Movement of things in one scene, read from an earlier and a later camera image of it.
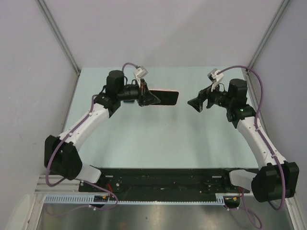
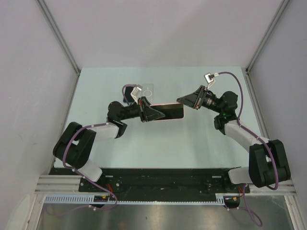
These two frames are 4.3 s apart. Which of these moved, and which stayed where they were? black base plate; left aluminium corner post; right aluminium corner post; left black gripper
Moved: left black gripper
Stayed: black base plate; right aluminium corner post; left aluminium corner post
